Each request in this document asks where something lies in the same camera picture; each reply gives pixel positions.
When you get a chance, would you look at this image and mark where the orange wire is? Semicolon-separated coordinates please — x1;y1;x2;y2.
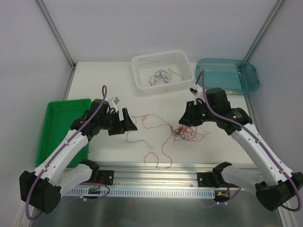
141;114;206;169

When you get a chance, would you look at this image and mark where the purple thin wire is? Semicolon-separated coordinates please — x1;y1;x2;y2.
148;70;173;86

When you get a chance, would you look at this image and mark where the black thin wire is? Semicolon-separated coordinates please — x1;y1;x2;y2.
165;68;184;82

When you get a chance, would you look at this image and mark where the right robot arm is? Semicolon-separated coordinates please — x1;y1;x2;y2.
179;86;303;212

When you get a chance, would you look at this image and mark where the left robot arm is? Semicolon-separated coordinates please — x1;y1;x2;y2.
19;97;138;214

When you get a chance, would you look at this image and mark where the white perforated basket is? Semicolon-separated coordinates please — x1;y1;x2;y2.
131;50;195;96

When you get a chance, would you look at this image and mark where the teal transparent container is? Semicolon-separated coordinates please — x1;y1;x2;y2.
196;58;259;96

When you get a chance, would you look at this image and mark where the green plastic tray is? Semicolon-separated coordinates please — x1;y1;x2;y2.
36;99;91;166

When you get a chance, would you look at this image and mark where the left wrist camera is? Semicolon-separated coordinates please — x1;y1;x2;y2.
108;97;120;106

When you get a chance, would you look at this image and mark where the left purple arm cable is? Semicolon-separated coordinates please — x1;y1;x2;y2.
25;85;111;221

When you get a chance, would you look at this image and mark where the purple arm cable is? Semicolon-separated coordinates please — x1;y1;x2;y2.
194;69;300;211
25;85;111;221

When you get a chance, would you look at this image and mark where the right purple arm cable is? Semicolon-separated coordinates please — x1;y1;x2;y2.
194;69;300;211

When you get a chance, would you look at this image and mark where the aluminium mounting rail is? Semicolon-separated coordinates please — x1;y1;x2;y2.
28;161;284;191

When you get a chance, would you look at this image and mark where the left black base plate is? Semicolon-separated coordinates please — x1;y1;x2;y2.
97;170;115;185

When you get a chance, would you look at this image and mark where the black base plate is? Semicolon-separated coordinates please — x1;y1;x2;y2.
197;172;238;188
97;170;115;185

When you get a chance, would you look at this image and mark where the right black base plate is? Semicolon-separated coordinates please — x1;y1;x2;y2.
197;172;238;188

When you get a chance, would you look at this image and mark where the white slotted cable duct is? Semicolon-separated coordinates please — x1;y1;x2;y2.
65;186;215;199

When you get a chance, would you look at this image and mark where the left aluminium frame post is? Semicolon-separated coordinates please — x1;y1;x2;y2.
35;0;76;70

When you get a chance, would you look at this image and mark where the aluminium frame post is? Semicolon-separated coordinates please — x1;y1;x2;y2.
243;0;285;61
35;0;76;70

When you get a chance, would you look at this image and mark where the right aluminium frame post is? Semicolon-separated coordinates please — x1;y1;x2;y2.
243;0;285;61

